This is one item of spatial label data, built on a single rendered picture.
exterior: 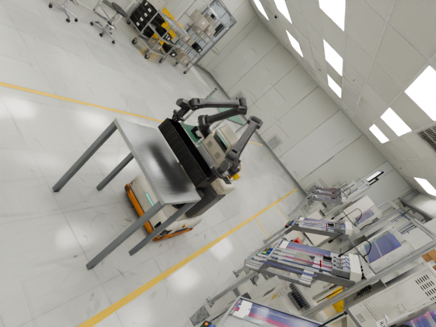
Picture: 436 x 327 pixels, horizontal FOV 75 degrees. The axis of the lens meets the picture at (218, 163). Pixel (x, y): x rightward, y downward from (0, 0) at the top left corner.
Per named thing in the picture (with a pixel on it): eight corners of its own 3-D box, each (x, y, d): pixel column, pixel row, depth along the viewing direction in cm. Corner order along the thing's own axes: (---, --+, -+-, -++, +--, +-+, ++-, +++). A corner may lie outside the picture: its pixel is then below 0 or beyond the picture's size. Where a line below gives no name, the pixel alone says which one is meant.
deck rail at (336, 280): (265, 265, 250) (266, 259, 250) (266, 265, 252) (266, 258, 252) (354, 289, 223) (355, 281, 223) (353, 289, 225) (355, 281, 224)
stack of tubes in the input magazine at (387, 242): (369, 263, 222) (401, 245, 214) (364, 246, 269) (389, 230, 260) (381, 278, 219) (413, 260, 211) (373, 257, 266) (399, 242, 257)
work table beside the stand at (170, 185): (99, 187, 257) (157, 129, 232) (133, 255, 235) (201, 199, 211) (51, 187, 217) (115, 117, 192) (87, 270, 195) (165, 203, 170)
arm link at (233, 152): (262, 124, 220) (250, 118, 221) (264, 120, 215) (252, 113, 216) (235, 164, 199) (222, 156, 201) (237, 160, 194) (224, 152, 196)
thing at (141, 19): (123, 20, 723) (142, -4, 700) (135, 27, 766) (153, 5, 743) (137, 37, 711) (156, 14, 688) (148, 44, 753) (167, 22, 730)
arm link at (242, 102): (250, 115, 229) (248, 104, 233) (246, 106, 217) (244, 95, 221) (200, 130, 242) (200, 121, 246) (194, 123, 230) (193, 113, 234)
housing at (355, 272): (348, 288, 226) (350, 271, 226) (346, 267, 271) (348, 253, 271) (359, 291, 223) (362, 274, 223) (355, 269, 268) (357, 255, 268)
